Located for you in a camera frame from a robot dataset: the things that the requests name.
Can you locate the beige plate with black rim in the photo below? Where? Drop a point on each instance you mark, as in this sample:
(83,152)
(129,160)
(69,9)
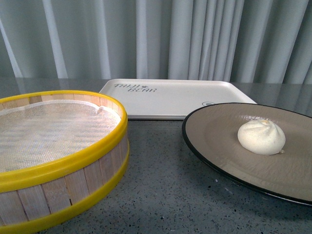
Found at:
(211,134)

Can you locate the white steamed bun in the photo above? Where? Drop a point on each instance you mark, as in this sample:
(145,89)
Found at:
(262,137)

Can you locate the cream bear print tray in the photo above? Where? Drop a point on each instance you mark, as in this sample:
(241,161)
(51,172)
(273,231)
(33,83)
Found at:
(170,99)

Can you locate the yellow rimmed bamboo steamer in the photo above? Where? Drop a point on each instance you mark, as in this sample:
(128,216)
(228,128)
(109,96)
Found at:
(39,197)

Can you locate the white steamer gauze cloth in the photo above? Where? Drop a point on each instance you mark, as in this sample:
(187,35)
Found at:
(46,131)

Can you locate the grey pleated curtain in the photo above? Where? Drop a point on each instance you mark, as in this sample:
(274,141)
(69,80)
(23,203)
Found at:
(263,41)

